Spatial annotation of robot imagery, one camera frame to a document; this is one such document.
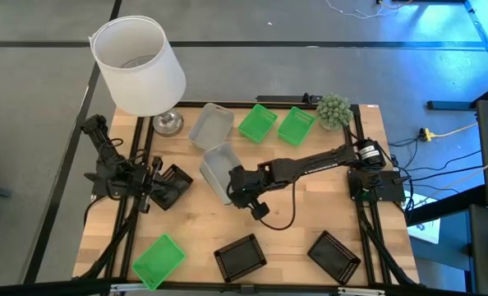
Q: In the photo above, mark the green artificial potted plant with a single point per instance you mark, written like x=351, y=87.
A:
x=333, y=110

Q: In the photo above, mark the silver metal bracket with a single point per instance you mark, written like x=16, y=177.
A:
x=125, y=288
x=359, y=292

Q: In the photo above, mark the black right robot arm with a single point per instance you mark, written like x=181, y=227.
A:
x=309, y=164

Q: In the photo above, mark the black flat bar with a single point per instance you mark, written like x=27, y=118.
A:
x=285, y=98

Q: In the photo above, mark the black aluminium frame rail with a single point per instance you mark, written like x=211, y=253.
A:
x=366, y=255
x=136, y=135
x=148, y=135
x=376, y=222
x=293, y=289
x=244, y=104

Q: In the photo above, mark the grey plastic basket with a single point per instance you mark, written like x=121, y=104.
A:
x=211, y=123
x=217, y=164

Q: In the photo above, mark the white shade table lamp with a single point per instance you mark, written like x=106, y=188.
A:
x=137, y=82

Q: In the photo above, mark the black plastic slotted basket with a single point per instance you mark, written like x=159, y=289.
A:
x=240, y=258
x=174, y=187
x=333, y=257

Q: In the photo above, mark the yellow power plug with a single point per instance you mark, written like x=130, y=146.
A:
x=426, y=134

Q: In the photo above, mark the green plastic slotted basket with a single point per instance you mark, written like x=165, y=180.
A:
x=295, y=127
x=157, y=261
x=257, y=123

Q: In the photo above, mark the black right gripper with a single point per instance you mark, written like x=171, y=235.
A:
x=246, y=185

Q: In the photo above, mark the black desk leg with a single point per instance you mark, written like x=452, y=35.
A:
x=449, y=105

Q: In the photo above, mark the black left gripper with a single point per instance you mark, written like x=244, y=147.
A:
x=145, y=185

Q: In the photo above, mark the black floor beam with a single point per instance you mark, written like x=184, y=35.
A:
x=445, y=205

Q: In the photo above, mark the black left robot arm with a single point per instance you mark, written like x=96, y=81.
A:
x=108, y=152

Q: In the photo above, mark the white paper sheet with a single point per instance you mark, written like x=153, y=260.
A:
x=426, y=230

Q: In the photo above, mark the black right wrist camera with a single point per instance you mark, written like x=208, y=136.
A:
x=260, y=211

